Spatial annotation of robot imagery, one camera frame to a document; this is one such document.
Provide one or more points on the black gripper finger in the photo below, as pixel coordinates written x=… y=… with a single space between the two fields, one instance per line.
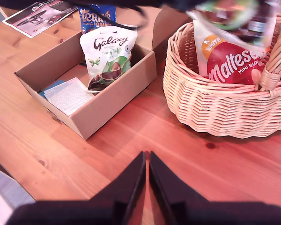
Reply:
x=166 y=187
x=126 y=187

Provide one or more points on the red white Maltesers bag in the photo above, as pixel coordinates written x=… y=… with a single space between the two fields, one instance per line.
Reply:
x=231 y=63

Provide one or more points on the blue Terry's orange bag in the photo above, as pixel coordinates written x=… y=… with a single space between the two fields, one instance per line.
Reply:
x=97 y=20

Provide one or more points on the open brown cardboard box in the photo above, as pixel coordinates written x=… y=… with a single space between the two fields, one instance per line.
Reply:
x=107 y=107

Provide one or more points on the white text leaflet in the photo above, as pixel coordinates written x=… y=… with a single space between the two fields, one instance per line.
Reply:
x=65 y=96

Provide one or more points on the blue card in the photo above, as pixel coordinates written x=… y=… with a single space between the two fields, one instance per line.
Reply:
x=50 y=87

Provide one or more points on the printed leaflet with photo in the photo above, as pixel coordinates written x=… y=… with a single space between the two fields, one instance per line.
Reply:
x=37 y=18

